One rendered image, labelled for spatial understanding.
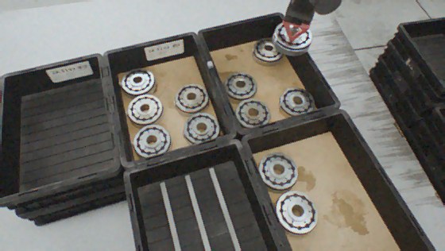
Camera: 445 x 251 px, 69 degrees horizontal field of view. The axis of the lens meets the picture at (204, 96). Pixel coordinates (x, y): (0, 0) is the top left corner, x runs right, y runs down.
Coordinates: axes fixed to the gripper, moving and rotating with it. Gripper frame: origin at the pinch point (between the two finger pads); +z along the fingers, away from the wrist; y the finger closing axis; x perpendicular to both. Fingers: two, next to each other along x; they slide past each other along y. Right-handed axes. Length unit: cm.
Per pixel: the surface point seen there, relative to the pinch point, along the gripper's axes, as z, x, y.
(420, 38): 53, -57, 79
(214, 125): 18.9, 12.2, -25.4
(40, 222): 34, 49, -66
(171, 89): 22.0, 30.5, -16.9
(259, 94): 21.4, 4.0, -8.2
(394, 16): 101, -60, 157
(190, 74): 21.9, 27.5, -9.0
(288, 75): 21.2, -2.5, 3.0
